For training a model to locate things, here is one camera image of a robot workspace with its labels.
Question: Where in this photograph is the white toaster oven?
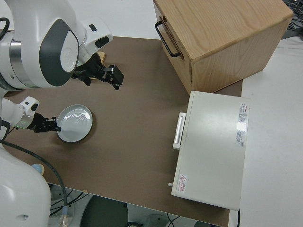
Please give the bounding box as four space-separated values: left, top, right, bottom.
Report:
167 90 251 211

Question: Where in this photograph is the black box handle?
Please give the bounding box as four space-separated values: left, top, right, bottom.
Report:
155 20 182 58

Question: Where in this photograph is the gray robot cable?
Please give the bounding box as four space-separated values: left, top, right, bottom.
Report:
0 139 71 227

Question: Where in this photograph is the gray ceramic plate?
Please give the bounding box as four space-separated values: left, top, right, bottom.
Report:
56 104 93 143

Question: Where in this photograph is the large wooden box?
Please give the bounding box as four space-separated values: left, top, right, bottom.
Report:
153 0 294 94

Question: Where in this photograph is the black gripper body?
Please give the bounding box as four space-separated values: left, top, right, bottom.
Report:
71 53 112 86
33 113 52 133

